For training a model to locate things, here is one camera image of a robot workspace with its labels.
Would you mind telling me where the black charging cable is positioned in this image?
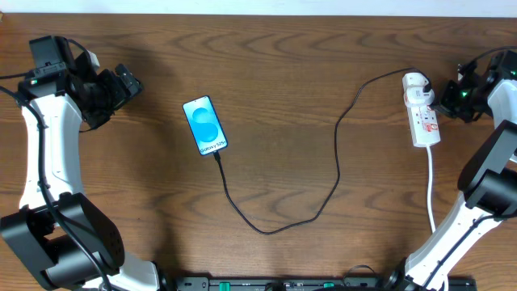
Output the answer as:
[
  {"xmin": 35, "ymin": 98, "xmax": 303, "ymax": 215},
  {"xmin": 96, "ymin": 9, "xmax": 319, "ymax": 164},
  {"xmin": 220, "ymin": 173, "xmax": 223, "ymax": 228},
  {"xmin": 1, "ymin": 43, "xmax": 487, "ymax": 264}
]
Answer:
[{"xmin": 212, "ymin": 66, "xmax": 425, "ymax": 236}]

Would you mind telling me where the blue Galaxy smartphone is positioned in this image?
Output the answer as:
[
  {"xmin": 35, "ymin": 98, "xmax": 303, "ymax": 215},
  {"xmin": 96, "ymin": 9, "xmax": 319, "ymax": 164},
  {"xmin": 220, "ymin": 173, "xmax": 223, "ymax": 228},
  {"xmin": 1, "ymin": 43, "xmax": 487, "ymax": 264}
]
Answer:
[{"xmin": 183, "ymin": 95, "xmax": 229, "ymax": 156}]

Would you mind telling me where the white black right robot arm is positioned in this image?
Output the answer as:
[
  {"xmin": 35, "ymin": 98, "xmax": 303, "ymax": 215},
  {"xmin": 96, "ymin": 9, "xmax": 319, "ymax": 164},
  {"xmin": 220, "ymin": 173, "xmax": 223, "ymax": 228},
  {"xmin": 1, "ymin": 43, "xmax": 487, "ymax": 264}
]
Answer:
[{"xmin": 380, "ymin": 46, "xmax": 516, "ymax": 290}]

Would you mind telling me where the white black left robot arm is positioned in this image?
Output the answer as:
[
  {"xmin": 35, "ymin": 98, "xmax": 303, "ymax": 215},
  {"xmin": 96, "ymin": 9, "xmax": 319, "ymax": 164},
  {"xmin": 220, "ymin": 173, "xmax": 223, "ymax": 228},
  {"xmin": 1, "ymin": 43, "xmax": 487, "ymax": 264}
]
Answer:
[{"xmin": 1, "ymin": 36, "xmax": 168, "ymax": 290}]

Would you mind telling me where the white power strip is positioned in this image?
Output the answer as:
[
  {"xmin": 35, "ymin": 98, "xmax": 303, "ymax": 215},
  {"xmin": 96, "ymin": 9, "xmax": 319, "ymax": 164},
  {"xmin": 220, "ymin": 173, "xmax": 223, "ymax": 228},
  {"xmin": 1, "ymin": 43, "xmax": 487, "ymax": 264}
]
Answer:
[{"xmin": 402, "ymin": 72, "xmax": 440, "ymax": 148}]

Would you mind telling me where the white power strip cord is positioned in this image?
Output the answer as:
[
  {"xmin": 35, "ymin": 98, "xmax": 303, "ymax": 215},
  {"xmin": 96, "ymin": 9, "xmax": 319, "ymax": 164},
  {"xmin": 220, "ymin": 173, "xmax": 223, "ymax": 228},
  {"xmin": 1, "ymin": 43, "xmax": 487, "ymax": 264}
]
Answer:
[{"xmin": 426, "ymin": 145, "xmax": 450, "ymax": 291}]

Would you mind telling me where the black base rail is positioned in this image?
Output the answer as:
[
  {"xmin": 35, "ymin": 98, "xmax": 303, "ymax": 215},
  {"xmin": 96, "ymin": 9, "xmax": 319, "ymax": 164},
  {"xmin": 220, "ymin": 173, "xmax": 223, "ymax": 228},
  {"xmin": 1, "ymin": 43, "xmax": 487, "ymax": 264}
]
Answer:
[{"xmin": 173, "ymin": 276, "xmax": 476, "ymax": 291}]

